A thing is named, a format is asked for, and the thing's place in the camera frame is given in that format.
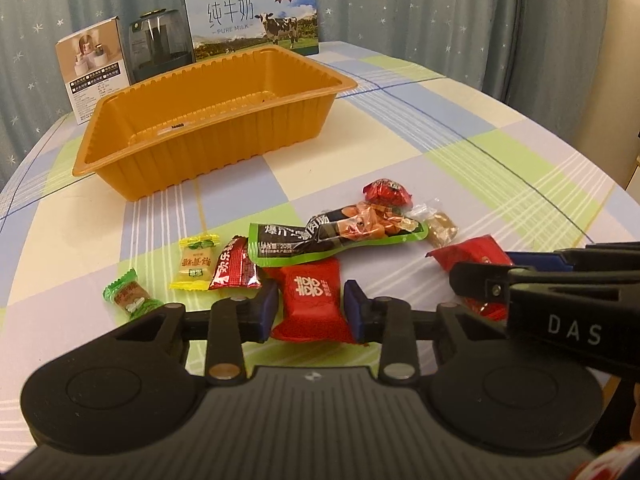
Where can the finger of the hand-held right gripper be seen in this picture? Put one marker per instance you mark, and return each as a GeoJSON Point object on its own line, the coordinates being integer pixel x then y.
{"type": "Point", "coordinates": [537, 259]}
{"type": "Point", "coordinates": [477, 282]}

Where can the white product box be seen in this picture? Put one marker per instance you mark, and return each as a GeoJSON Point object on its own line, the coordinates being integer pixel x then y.
{"type": "Point", "coordinates": [95, 70]}

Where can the checkered tablecloth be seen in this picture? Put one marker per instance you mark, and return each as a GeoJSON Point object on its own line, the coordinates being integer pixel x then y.
{"type": "Point", "coordinates": [450, 160]}

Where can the green black sausage packet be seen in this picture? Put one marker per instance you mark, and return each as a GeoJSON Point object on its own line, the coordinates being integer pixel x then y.
{"type": "Point", "coordinates": [300, 245]}

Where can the clear brown candy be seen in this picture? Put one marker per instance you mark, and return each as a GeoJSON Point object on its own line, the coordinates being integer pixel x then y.
{"type": "Point", "coordinates": [442, 227]}

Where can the dark red snack packet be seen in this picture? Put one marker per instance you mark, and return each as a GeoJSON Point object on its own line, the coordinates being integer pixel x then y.
{"type": "Point", "coordinates": [232, 267]}

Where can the yellow wrapped candy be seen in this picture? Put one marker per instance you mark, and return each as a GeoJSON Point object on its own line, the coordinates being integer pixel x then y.
{"type": "Point", "coordinates": [195, 262]}

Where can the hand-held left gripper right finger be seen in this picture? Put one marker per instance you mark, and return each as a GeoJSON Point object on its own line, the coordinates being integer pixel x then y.
{"type": "Point", "coordinates": [352, 310]}

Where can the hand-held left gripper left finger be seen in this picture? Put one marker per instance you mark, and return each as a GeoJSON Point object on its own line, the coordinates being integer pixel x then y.
{"type": "Point", "coordinates": [267, 306]}

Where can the orange plastic tray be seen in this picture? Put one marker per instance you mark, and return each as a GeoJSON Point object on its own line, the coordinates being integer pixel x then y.
{"type": "Point", "coordinates": [200, 160]}

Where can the red packet with white symbol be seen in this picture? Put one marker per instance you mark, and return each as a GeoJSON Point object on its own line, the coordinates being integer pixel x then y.
{"type": "Point", "coordinates": [310, 300]}

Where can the milk carton box with cow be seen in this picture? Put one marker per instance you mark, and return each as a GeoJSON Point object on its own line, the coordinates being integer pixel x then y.
{"type": "Point", "coordinates": [250, 15]}

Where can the red patterned clothing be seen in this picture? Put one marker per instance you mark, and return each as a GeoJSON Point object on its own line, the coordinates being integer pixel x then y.
{"type": "Point", "coordinates": [610, 467]}

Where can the green wrapped candy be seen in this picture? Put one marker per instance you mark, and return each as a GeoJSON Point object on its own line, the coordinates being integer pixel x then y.
{"type": "Point", "coordinates": [130, 300]}

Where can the plain red snack packet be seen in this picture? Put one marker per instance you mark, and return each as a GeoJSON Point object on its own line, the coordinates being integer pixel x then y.
{"type": "Point", "coordinates": [475, 252]}

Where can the red foil candy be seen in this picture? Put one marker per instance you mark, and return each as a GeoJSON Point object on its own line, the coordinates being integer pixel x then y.
{"type": "Point", "coordinates": [385, 192]}

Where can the blue star-print curtain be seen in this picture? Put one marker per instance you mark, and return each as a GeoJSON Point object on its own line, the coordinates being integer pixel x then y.
{"type": "Point", "coordinates": [450, 10]}

